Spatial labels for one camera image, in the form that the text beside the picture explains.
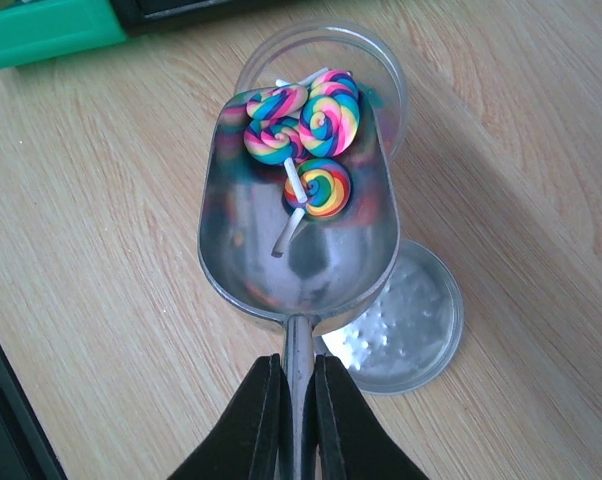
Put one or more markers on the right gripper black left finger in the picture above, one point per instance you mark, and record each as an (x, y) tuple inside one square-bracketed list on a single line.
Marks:
[(243, 444)]

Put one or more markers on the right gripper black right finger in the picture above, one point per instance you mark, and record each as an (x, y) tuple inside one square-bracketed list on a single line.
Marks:
[(352, 443)]

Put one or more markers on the silver metal jar lid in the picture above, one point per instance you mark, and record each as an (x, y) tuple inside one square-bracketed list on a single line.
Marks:
[(409, 334)]

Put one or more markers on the silver metal scoop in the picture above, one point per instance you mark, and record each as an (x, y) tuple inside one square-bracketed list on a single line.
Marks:
[(308, 281)]

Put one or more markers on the rainbow swirl lollipop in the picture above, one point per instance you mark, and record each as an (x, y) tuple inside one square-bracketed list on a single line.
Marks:
[(277, 142), (328, 125), (327, 185), (331, 82), (277, 102)]

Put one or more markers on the clear plastic candy jar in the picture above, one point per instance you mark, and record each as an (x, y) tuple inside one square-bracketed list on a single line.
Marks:
[(298, 51)]

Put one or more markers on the green bin with candies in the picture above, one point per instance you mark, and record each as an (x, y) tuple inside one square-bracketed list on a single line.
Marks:
[(32, 31)]

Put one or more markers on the black bin with lollipops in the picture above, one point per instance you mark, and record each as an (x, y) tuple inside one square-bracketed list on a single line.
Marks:
[(139, 17)]

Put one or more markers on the black aluminium frame rail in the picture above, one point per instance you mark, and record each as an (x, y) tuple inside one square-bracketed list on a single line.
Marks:
[(25, 452)]

